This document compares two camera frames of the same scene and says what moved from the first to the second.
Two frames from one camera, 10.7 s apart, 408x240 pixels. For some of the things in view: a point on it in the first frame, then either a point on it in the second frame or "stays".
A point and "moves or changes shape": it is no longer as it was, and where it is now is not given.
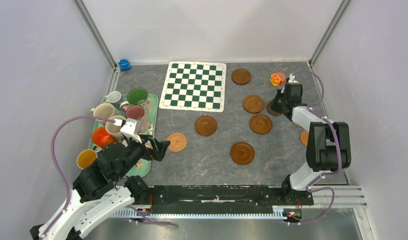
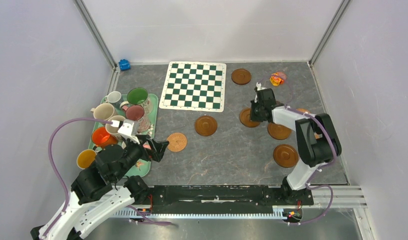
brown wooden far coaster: [241, 76] stays
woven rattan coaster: [178, 142] stays
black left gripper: [160, 146] stays
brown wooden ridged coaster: [253, 103] moves or changes shape
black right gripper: [280, 100] -> [261, 110]
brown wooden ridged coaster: [260, 124] -> [279, 131]
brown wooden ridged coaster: [206, 126] stays
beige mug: [103, 110] stays
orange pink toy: [278, 79] stays
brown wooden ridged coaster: [242, 153] -> [285, 155]
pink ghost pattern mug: [137, 112] stays
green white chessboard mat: [194, 86] stays
